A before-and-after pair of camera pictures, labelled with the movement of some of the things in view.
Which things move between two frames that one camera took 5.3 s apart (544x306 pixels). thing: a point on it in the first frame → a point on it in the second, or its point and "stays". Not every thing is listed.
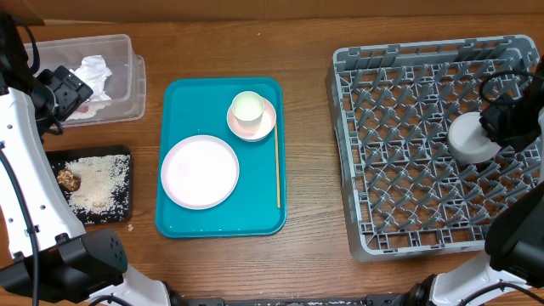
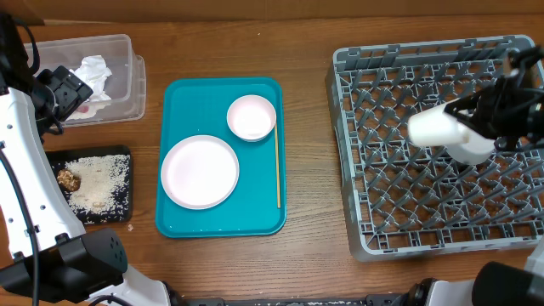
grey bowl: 468,142 stays
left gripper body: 59,98 stays
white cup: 248,108 → 436,127
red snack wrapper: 88,109 stays
